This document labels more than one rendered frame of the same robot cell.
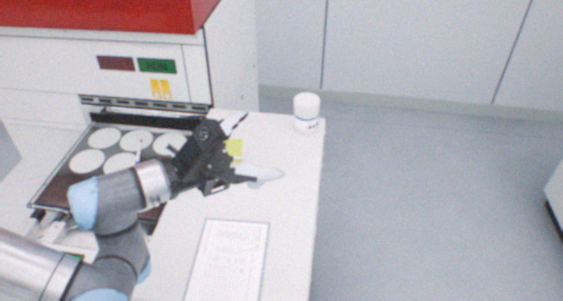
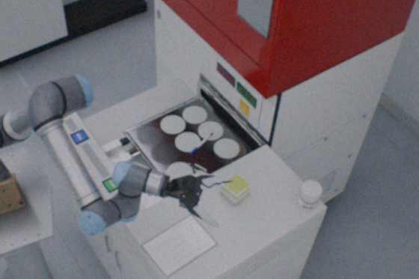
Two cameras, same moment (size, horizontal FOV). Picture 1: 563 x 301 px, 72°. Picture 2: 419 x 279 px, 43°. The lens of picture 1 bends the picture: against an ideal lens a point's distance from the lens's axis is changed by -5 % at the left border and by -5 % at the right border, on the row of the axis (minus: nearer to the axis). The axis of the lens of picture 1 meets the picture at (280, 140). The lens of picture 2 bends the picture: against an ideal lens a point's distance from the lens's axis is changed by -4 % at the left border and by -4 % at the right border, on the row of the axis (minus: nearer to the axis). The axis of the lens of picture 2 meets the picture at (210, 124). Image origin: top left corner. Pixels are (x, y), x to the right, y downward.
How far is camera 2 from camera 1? 104 cm
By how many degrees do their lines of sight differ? 32
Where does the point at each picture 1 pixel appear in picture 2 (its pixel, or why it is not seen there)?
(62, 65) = (198, 51)
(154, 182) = (153, 185)
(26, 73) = (179, 39)
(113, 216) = (127, 187)
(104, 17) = (224, 51)
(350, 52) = not seen: outside the picture
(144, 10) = (245, 65)
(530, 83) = not seen: outside the picture
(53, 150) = (167, 96)
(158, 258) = (151, 215)
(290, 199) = (243, 240)
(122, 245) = (124, 201)
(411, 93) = not seen: outside the picture
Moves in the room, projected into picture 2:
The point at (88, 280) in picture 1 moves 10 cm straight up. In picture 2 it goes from (96, 207) to (92, 188)
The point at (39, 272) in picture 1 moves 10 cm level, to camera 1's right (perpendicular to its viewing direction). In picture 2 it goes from (82, 191) to (102, 213)
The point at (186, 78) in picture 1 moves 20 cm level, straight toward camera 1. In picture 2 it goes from (259, 115) to (233, 150)
